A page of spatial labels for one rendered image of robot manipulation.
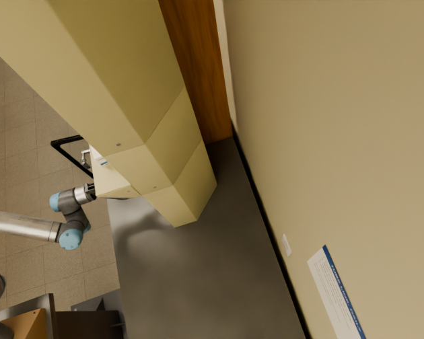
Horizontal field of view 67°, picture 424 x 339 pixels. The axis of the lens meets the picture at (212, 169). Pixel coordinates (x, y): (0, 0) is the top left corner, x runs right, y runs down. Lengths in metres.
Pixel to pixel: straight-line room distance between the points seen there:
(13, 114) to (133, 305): 2.61
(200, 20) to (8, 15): 0.64
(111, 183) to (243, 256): 0.70
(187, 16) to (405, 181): 0.83
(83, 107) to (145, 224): 0.98
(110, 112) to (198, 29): 0.49
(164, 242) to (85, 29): 1.13
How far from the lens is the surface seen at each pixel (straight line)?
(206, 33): 1.11
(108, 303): 2.61
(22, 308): 1.80
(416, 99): 0.32
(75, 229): 1.31
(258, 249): 1.48
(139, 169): 0.94
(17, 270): 3.03
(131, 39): 0.67
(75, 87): 0.64
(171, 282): 1.51
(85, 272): 2.73
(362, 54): 0.37
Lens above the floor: 2.40
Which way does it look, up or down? 66 degrees down
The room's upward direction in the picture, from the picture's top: 18 degrees counter-clockwise
